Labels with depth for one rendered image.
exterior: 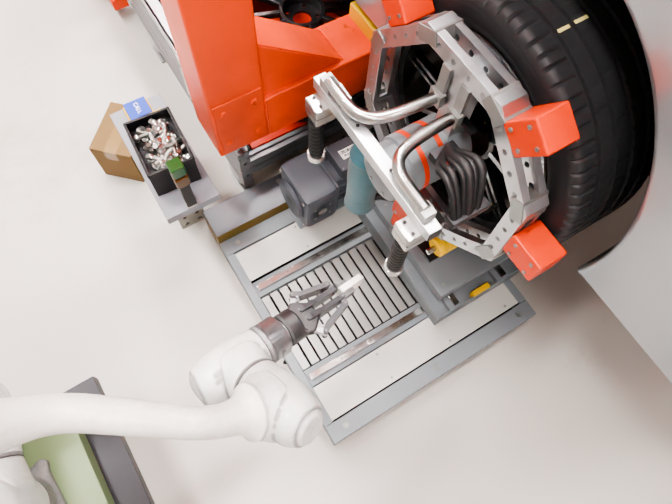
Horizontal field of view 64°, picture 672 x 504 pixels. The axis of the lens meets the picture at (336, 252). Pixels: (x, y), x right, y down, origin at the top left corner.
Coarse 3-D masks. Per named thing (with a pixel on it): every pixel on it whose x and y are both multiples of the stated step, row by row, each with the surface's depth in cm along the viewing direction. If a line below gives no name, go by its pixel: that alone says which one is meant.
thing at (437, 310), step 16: (368, 224) 194; (384, 240) 188; (416, 272) 186; (496, 272) 185; (512, 272) 185; (416, 288) 182; (464, 288) 184; (480, 288) 181; (432, 304) 181; (448, 304) 179; (464, 304) 182; (432, 320) 183
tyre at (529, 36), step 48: (480, 0) 98; (528, 0) 96; (576, 0) 97; (528, 48) 93; (576, 48) 94; (624, 48) 96; (576, 96) 94; (624, 96) 97; (576, 144) 95; (624, 144) 100; (576, 192) 101; (624, 192) 110
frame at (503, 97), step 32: (384, 32) 116; (416, 32) 106; (448, 32) 101; (384, 64) 126; (448, 64) 101; (480, 64) 100; (384, 96) 138; (480, 96) 98; (512, 96) 95; (384, 128) 141; (512, 160) 98; (512, 192) 103; (544, 192) 103; (512, 224) 108; (480, 256) 127
